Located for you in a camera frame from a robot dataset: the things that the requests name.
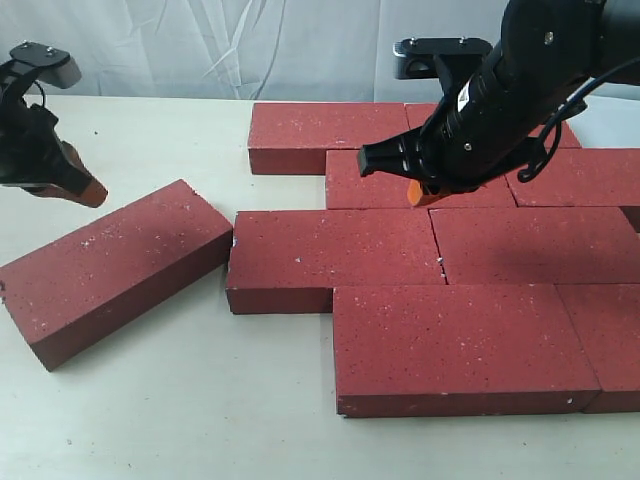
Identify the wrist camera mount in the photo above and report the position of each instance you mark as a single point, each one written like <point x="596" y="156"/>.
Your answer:
<point x="452" y="61"/>
<point x="31" y="62"/>

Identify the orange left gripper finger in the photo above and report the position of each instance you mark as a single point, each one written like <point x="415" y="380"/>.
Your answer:
<point x="68" y="179"/>

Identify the third row red brick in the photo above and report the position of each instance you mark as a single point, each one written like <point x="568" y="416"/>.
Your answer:
<point x="548" y="245"/>

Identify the second row right brick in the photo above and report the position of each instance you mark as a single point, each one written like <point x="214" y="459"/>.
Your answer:
<point x="587" y="177"/>

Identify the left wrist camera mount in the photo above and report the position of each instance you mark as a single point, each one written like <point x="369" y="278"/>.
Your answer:
<point x="31" y="62"/>

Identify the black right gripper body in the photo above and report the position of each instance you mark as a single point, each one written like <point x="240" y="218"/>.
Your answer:
<point x="476" y="134"/>

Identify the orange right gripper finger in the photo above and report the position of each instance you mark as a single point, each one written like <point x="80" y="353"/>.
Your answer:
<point x="421" y="194"/>

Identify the back row left brick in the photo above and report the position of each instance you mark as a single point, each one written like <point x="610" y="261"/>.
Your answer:
<point x="292" y="138"/>

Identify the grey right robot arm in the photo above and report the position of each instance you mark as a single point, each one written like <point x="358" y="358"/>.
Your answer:
<point x="558" y="52"/>

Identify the pale blue backdrop cloth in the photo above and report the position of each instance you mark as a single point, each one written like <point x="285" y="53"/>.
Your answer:
<point x="245" y="50"/>

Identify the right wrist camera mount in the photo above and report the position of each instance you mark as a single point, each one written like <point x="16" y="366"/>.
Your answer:
<point x="452" y="61"/>

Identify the front row large brick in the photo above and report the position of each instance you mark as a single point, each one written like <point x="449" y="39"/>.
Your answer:
<point x="457" y="350"/>

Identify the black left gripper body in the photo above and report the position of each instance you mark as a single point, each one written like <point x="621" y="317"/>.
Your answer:
<point x="31" y="153"/>

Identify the back row right brick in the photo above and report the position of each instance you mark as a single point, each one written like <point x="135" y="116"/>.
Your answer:
<point x="418" y="113"/>

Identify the front row right brick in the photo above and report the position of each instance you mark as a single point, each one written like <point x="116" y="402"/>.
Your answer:
<point x="606" y="320"/>

